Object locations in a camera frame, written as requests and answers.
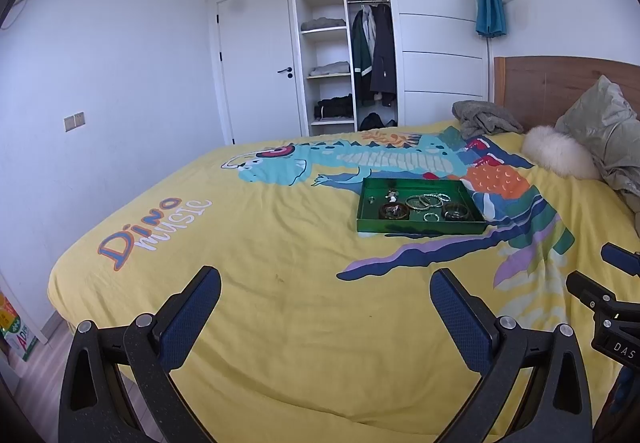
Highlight white door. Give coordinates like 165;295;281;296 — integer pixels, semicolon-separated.
216;0;307;146

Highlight person's right forearm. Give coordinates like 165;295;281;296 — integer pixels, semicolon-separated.
602;365;640;443

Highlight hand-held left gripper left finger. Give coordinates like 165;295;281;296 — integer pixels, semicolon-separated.
59;265;222;443

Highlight grey crumpled cloth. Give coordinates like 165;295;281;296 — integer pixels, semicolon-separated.
451;100;525;140

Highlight folded light grey clothes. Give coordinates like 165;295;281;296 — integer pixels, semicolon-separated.
309;62;351;76

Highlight wooden headboard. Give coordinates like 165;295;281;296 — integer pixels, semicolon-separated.
492;56;640;134

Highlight hanging green jacket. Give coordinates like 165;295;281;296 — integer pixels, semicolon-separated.
351;10;375;106

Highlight grey pillow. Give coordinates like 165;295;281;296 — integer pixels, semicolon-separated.
555;74;640;214

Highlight green metal tray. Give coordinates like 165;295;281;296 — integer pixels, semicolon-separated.
356;178;487;234

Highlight yellow dinosaur printed blanket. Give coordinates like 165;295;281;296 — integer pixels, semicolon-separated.
47;120;640;443

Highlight white wardrobe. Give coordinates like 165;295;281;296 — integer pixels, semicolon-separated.
289;0;490;136

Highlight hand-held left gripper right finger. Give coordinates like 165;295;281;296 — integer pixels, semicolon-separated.
430;268;593;443

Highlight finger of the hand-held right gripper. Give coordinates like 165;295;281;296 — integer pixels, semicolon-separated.
566;271;640;319
601;243;640;277

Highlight white fluffy pillow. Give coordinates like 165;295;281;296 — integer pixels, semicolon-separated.
521;124;603;180

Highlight black bag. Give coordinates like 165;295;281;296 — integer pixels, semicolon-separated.
359;112;398;131

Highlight colourful cardboard box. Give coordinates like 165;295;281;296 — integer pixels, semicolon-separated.
0;290;38;361

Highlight hanging dark jacket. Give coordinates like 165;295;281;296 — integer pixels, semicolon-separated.
369;3;397;106

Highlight folded black clothes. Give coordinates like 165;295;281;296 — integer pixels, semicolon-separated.
314;94;354;120

